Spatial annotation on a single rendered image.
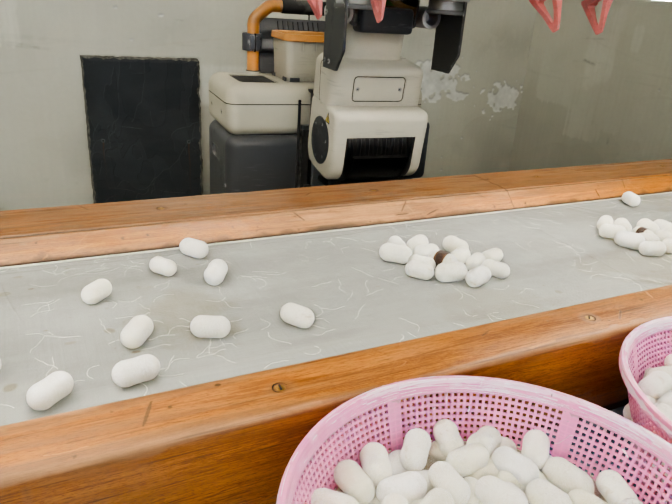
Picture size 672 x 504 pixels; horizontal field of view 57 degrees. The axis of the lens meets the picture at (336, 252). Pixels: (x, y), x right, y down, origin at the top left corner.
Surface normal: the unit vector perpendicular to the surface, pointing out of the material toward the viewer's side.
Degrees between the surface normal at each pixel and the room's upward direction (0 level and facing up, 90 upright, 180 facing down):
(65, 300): 0
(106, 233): 45
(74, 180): 89
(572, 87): 90
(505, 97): 90
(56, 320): 0
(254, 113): 90
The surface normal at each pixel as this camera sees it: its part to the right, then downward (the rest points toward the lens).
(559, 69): -0.93, 0.08
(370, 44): 0.36, 0.50
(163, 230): 0.36, -0.39
